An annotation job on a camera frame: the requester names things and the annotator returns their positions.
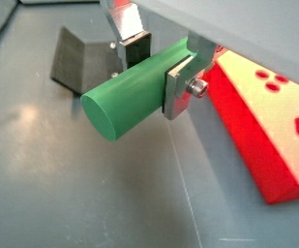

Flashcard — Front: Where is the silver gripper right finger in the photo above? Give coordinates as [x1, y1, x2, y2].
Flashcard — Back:
[162, 32, 218, 120]

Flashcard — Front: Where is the black curved holder stand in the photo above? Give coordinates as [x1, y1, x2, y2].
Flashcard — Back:
[51, 27, 123, 95]

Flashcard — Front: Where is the green cylinder peg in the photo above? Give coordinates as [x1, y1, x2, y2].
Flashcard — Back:
[81, 38, 193, 141]

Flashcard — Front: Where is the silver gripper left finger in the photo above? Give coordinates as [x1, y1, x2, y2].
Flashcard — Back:
[101, 0, 151, 70]

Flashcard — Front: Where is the red shape sorter box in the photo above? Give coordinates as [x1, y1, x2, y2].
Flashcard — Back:
[202, 45, 299, 205]

